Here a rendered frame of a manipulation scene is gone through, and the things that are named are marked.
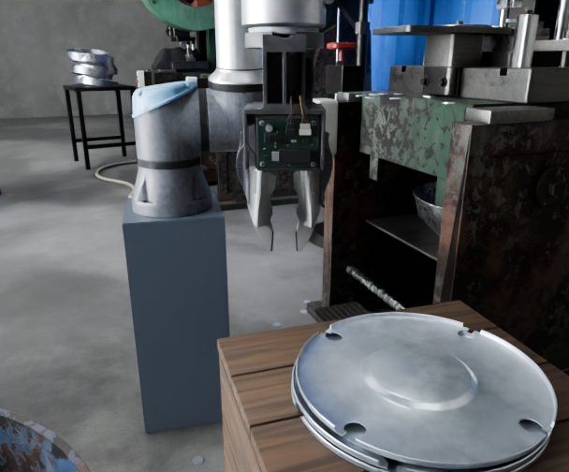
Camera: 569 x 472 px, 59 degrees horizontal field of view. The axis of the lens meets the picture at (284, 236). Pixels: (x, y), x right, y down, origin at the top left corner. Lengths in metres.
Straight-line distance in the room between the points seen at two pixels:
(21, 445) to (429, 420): 0.38
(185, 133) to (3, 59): 6.70
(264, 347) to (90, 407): 0.62
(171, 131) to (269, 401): 0.51
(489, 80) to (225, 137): 0.52
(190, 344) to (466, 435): 0.61
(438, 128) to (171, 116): 0.51
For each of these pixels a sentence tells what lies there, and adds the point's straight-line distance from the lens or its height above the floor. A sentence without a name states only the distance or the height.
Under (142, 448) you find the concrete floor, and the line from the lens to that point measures 1.11.
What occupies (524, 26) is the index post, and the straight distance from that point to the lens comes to 1.05.
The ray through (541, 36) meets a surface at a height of 0.77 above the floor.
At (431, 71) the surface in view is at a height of 0.70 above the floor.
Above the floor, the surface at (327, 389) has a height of 0.37.
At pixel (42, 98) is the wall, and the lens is 7.55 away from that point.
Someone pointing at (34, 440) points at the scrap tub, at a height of 0.47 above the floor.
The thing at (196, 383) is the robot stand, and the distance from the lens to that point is 1.07.
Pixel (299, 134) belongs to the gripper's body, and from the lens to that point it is 0.44.
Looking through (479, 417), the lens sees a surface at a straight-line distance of 0.59.
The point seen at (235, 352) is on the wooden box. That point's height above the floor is 0.35.
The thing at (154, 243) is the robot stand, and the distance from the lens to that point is 0.93.
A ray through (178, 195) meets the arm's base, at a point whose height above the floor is 0.49.
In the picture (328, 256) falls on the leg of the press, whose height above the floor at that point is 0.21.
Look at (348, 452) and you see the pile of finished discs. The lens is 0.53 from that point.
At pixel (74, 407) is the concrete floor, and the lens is 1.25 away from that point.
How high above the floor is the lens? 0.72
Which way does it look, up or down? 19 degrees down
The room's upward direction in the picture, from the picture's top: straight up
